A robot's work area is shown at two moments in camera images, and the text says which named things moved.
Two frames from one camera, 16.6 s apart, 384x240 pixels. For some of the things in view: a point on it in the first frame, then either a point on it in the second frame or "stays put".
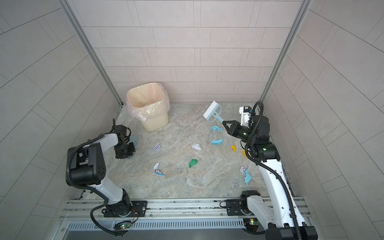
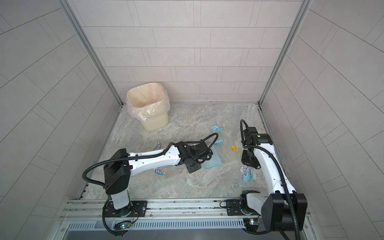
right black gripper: [235, 128] -> [245, 161]
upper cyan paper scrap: [216, 127] stays put
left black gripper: [121, 154] -> [197, 168]
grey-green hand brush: [213, 112] -> [254, 173]
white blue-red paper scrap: [157, 171] stays put
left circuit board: [123, 225] stays put
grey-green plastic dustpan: [134, 138] -> [215, 160]
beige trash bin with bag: [149, 103] stays put
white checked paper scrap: [157, 147] stays put
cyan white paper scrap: [248, 177] stays put
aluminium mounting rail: [91, 209] stays put
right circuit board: [252, 224] stays put
